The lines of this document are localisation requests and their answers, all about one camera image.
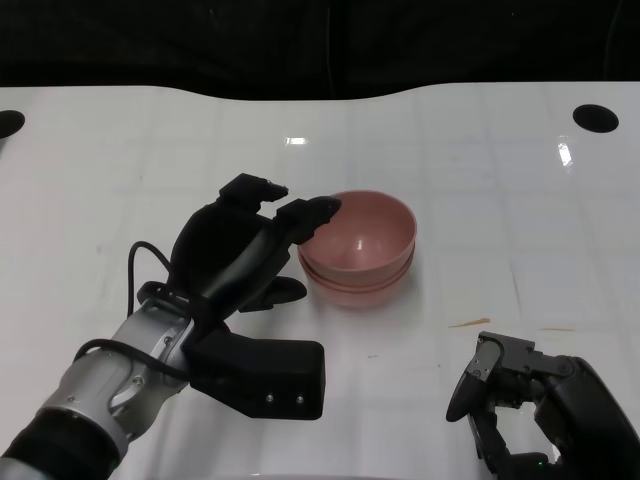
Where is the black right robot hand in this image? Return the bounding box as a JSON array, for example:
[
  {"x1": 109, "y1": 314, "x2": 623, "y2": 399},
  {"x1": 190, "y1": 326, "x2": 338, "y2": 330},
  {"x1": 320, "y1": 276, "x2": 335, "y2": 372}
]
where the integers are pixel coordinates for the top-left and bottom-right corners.
[{"x1": 444, "y1": 330, "x2": 640, "y2": 480}]

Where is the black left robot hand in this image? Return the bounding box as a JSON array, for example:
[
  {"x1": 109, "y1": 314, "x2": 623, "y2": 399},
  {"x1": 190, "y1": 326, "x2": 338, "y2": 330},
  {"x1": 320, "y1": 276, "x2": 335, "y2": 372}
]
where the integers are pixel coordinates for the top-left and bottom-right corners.
[{"x1": 167, "y1": 173, "x2": 344, "y2": 321}]

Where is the pink plastic bowl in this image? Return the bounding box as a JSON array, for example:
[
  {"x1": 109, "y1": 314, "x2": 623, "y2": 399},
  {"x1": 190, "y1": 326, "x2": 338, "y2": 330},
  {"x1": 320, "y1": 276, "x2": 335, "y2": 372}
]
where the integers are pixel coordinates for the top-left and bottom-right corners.
[
  {"x1": 298, "y1": 189, "x2": 417, "y2": 281},
  {"x1": 304, "y1": 264, "x2": 411, "y2": 312},
  {"x1": 299, "y1": 249, "x2": 415, "y2": 294}
]

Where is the black backdrop cloth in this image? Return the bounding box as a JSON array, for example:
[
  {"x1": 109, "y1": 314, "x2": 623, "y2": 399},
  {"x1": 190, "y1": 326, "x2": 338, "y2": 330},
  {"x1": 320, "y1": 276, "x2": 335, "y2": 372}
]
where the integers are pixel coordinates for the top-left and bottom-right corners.
[{"x1": 0, "y1": 0, "x2": 640, "y2": 101}]

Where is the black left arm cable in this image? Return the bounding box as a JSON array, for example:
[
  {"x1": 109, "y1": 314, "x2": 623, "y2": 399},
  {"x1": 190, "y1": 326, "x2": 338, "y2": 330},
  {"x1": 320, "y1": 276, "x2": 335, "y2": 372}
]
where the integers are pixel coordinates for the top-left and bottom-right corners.
[{"x1": 73, "y1": 241, "x2": 201, "y2": 380}]

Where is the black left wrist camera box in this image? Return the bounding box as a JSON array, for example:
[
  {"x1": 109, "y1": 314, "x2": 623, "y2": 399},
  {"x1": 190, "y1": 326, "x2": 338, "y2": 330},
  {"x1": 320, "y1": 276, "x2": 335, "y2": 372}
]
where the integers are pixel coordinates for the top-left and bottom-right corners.
[{"x1": 182, "y1": 324, "x2": 326, "y2": 420}]

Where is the black table cable grommet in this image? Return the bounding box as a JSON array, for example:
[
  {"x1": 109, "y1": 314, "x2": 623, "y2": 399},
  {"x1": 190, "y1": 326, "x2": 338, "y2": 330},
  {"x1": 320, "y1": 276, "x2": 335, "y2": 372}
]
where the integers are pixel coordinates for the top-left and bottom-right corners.
[
  {"x1": 572, "y1": 103, "x2": 620, "y2": 134},
  {"x1": 0, "y1": 110, "x2": 26, "y2": 140}
]

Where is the thin hanging cable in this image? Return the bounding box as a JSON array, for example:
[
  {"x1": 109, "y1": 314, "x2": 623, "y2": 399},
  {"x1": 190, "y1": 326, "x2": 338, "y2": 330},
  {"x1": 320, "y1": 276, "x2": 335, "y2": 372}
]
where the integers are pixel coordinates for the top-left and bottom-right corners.
[{"x1": 603, "y1": 0, "x2": 613, "y2": 84}]

